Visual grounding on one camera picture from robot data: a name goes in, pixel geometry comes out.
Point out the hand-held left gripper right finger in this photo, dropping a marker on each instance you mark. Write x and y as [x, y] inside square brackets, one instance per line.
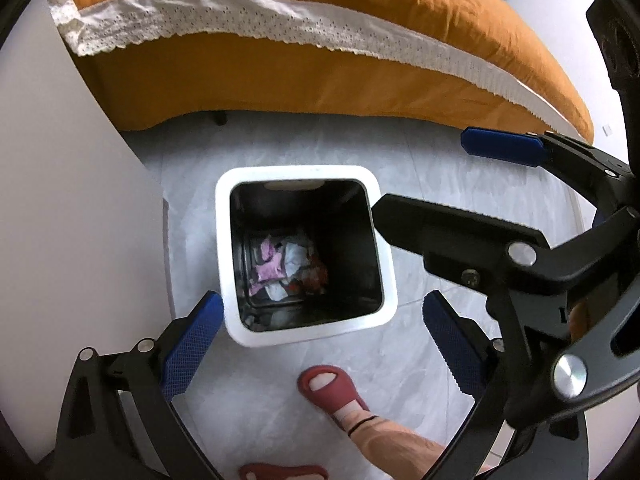
[450, 340]

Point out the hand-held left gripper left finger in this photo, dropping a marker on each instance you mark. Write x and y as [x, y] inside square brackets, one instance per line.
[192, 340]

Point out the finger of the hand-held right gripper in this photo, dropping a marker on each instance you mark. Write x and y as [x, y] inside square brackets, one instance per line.
[500, 146]
[450, 235]

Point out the white square trash bin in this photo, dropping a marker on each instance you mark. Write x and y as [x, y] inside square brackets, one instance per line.
[300, 175]

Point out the crumpled pink paper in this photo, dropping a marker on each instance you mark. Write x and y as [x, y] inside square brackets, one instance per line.
[267, 267]

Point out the red slipper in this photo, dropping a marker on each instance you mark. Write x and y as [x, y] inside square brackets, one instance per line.
[330, 390]
[280, 472]

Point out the crumpled white paper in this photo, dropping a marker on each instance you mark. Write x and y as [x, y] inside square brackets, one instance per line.
[295, 255]

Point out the crumpled red wrapper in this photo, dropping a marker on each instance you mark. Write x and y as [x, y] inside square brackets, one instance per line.
[316, 275]

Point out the white cabinet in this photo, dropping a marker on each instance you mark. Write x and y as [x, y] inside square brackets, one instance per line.
[65, 210]

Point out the orange bed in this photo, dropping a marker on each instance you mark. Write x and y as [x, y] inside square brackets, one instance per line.
[300, 75]

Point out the black bed leg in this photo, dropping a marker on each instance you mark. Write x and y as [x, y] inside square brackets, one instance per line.
[219, 119]

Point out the white lace sheet trim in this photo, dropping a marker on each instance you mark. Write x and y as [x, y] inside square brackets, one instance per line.
[300, 15]

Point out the small white wall socket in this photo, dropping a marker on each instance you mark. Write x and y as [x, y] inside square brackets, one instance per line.
[607, 130]

